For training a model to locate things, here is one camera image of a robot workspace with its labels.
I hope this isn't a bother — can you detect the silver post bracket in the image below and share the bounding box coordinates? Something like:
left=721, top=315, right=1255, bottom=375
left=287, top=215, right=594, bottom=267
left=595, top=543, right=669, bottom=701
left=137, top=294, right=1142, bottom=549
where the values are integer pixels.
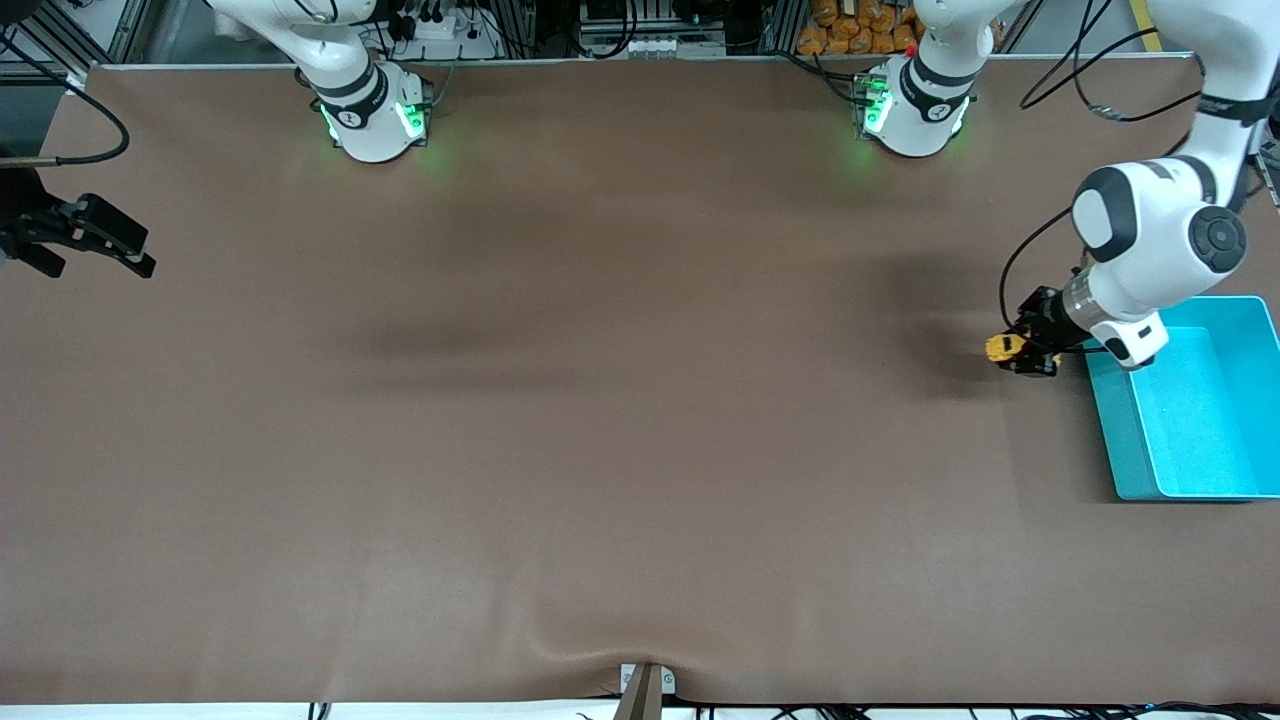
left=620, top=663, right=677, bottom=696

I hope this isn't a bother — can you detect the brown table mat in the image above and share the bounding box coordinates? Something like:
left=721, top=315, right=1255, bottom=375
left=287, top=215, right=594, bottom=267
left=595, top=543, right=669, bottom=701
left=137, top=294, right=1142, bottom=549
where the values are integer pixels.
left=0, top=55, right=1280, bottom=706

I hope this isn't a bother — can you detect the brown camera post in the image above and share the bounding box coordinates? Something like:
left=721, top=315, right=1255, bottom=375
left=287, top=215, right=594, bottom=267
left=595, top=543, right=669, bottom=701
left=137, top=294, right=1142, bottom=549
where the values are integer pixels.
left=612, top=665, right=663, bottom=720

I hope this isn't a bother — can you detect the heap of orange items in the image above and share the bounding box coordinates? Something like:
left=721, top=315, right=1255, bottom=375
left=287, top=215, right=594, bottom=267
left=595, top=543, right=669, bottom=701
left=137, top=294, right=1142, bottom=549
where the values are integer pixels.
left=797, top=0, right=926, bottom=57

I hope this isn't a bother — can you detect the teal plastic bin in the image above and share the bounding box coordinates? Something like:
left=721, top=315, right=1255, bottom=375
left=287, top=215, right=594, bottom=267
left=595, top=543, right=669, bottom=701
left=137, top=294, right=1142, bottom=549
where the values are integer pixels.
left=1085, top=295, right=1280, bottom=502

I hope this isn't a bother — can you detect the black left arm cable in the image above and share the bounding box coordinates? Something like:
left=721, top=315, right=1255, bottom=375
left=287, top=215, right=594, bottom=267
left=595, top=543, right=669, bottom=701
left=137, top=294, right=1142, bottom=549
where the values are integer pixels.
left=1000, top=0, right=1211, bottom=336

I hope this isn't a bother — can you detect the aluminium profile frame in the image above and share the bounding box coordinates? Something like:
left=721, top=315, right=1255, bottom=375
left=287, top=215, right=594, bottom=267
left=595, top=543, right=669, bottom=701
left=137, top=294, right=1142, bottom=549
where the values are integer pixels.
left=0, top=0, right=151, bottom=81

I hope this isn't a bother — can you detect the white power strip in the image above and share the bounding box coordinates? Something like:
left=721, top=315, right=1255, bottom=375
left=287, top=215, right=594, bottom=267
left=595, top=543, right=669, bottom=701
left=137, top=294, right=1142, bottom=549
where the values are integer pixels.
left=395, top=8, right=501, bottom=61

